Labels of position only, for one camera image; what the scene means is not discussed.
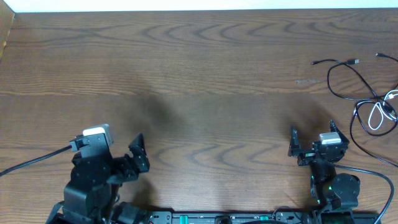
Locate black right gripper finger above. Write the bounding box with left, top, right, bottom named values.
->
left=288, top=126, right=301, bottom=157
left=329, top=120, right=349, bottom=146

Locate white usb cable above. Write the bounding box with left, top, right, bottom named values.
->
left=368, top=89, right=398, bottom=131

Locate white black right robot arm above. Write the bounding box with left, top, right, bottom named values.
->
left=288, top=121, right=360, bottom=223

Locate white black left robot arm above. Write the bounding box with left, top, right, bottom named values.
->
left=46, top=133, right=150, bottom=223

